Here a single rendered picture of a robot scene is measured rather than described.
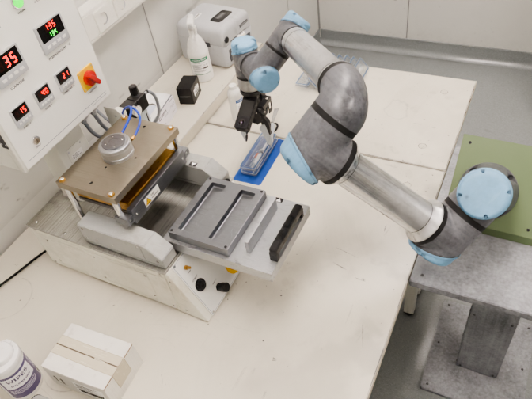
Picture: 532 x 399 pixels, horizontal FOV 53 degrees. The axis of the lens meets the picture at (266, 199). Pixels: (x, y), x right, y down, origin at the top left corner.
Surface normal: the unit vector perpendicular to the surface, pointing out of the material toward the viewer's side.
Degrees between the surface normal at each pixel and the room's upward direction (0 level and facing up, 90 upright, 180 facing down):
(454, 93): 0
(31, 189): 90
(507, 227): 48
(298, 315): 0
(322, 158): 74
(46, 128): 90
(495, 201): 42
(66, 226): 0
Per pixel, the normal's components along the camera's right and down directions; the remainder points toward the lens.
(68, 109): 0.89, 0.23
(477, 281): -0.13, -0.69
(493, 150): -0.41, 0.04
